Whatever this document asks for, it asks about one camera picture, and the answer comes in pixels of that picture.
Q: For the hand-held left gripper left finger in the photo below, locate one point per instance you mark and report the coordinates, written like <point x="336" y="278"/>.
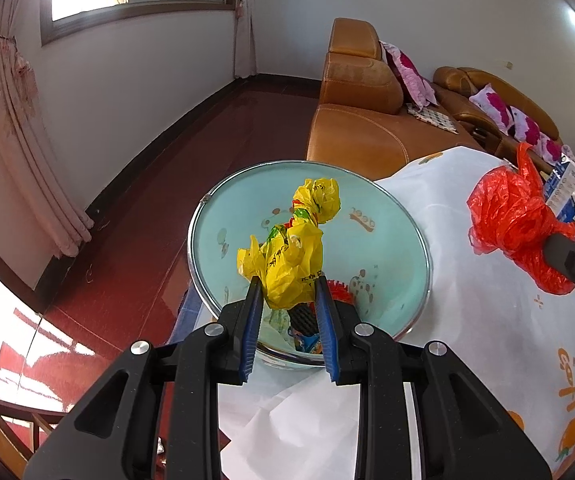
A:
<point x="252" y="330"/>

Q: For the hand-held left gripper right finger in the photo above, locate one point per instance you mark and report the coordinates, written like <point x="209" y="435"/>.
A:
<point x="326" y="332"/>

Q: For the yellow plastic bag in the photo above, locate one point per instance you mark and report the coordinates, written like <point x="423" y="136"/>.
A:
<point x="292" y="255"/>

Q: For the red plastic bag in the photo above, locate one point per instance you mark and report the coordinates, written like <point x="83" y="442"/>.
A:
<point x="512" y="210"/>

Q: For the light green enamel basin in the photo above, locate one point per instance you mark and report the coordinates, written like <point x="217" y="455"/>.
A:
<point x="382" y="240"/>

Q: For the blue snack wrapper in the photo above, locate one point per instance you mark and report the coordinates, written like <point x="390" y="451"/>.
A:
<point x="310" y="344"/>

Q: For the black foam net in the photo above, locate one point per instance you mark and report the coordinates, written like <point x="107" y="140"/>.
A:
<point x="303" y="317"/>

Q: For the red foam fruit net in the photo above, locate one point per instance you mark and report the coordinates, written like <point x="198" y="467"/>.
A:
<point x="341" y="291"/>

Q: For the pink floral pillow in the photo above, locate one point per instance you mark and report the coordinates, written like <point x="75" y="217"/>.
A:
<point x="410" y="70"/>
<point x="551" y="147"/>
<point x="492" y="106"/>
<point x="526" y="126"/>

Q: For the white printed tablecloth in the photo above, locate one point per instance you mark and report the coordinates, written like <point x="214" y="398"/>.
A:
<point x="467" y="335"/>

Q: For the orange leather sofa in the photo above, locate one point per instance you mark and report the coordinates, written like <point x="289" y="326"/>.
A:
<point x="362" y="135"/>
<point x="482" y="77"/>

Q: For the checkered cloth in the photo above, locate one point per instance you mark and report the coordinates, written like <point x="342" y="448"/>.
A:
<point x="435" y="119"/>

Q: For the pink curtain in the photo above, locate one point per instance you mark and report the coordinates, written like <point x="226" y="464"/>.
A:
<point x="22" y="160"/>
<point x="245" y="25"/>

